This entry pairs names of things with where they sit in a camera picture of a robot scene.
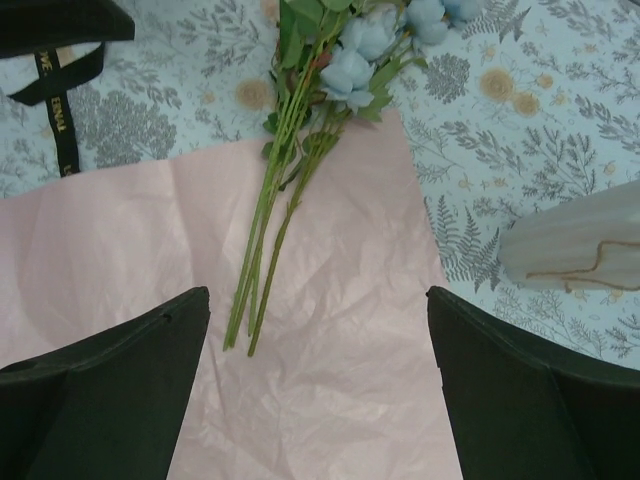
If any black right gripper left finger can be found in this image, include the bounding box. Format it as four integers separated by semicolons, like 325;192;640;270
1;287;210;480

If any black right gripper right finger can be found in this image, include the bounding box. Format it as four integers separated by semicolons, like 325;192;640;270
427;287;639;480

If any purple paper bouquet wrap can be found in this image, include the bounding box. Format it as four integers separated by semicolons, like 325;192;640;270
1;110;461;479

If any black ribbon gold lettering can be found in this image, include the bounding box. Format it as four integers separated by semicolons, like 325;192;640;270
1;42;105;178

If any artificial flower bunch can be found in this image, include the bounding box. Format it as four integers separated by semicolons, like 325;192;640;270
223;0;485;354

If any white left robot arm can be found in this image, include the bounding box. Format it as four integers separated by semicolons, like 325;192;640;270
1;0;135;59

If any white ribbed ceramic vase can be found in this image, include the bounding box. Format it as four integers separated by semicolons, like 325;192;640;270
498;180;639;292

